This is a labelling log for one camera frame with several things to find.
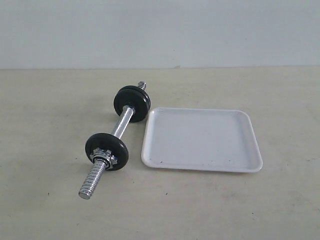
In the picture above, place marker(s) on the white rectangular plastic tray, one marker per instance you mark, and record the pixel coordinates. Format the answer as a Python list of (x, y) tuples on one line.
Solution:
[(201, 139)]

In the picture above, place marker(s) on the chrome star collar nut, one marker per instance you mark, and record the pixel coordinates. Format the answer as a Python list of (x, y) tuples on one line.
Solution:
[(106, 157)]

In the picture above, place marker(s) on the black weight plate tray end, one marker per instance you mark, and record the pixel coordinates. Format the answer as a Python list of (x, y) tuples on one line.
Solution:
[(131, 105)]

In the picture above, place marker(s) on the black weight plate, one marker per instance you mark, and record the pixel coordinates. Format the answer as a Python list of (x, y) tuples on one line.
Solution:
[(140, 96)]

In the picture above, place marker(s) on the chrome threaded dumbbell bar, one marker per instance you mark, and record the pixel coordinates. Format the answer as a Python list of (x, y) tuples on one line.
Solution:
[(132, 104)]

